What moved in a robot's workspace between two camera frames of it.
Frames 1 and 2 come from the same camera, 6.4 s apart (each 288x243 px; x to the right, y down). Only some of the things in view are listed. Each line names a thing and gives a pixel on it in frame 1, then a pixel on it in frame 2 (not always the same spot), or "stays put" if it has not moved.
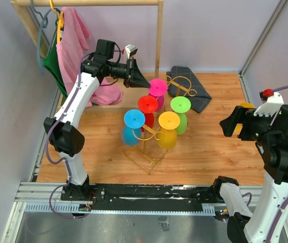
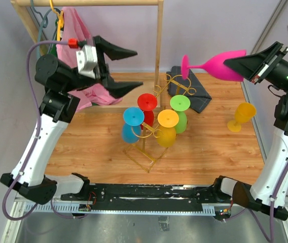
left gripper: [134, 77] -> [116, 88]
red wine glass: [148, 104] stays put
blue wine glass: [134, 120] stays put
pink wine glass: [157, 88] -> [215, 66]
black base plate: [141, 197] stays put
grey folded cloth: [180, 81] stays put
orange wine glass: [167, 136] stays put
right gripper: [228, 124] -> [252, 67]
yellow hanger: [61, 20] stays put
